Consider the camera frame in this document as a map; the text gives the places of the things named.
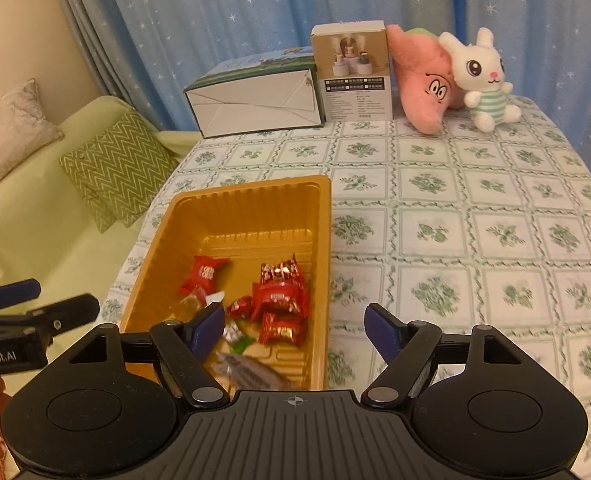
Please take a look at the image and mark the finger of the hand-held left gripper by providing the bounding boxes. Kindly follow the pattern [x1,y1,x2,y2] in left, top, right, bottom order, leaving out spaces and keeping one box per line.
[0,280,42,313]
[23,295,101,337]

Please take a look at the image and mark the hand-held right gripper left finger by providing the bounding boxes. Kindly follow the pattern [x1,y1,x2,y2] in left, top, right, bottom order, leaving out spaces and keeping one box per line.
[70,304,231,408]

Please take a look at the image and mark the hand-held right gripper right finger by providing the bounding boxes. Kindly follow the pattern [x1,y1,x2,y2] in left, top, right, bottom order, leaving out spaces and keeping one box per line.
[359,302,523,408]

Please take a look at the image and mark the yellow candy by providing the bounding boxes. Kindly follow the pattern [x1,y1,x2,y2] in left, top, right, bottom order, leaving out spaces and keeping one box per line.
[178,294,207,317]

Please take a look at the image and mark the small red candy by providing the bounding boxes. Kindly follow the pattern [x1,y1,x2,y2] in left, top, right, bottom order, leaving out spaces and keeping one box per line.
[227,296,254,320]

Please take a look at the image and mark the red candy with white label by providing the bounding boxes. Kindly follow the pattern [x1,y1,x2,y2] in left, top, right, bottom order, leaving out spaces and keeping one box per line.
[177,255,231,297]

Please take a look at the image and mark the grey silver snack packet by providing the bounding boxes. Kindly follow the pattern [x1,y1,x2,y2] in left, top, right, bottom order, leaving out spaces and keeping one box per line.
[214,351,290,391]

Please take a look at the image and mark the large red snack packet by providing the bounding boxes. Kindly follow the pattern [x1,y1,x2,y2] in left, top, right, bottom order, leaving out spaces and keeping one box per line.
[250,280,310,321]

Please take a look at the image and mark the brown red candy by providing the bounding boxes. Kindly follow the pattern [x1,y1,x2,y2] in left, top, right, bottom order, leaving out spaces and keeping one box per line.
[260,255,303,283]

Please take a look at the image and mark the orange plastic tray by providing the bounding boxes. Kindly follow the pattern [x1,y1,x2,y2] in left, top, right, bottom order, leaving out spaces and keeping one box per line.
[117,175,332,393]

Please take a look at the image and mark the light green sofa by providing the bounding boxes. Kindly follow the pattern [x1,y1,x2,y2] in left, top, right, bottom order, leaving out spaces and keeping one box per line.
[0,95,199,311]

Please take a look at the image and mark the green zigzag pillow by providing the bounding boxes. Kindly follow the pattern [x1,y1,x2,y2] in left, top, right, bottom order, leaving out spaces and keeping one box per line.
[78,192,126,234]
[58,110,179,228]

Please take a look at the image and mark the floral checked tablecloth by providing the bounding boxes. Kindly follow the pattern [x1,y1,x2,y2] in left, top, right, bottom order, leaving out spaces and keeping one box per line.
[98,50,591,480]

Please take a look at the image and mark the beige patterned pillow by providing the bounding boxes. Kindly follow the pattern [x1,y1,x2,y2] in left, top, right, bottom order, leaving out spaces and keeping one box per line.
[0,78,65,200]

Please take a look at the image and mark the large white cardboard box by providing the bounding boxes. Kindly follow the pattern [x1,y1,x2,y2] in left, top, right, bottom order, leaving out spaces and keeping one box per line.
[183,49,326,140]

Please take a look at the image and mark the pink star plush toy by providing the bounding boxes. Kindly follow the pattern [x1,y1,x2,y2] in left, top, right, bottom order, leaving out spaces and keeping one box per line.
[386,24,469,135]

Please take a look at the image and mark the small beige product box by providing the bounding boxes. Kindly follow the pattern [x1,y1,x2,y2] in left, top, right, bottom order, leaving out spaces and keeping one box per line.
[309,20,393,122]

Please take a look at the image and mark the grey star-print curtain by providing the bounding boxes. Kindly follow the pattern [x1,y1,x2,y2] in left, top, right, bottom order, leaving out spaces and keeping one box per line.
[48,0,144,128]

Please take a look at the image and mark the white bunny plush toy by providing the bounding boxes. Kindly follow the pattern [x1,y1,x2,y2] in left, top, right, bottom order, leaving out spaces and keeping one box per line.
[438,27,521,132]

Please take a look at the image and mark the blue star-print curtain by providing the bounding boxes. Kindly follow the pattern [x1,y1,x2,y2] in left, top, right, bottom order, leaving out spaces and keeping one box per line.
[96,0,591,176]

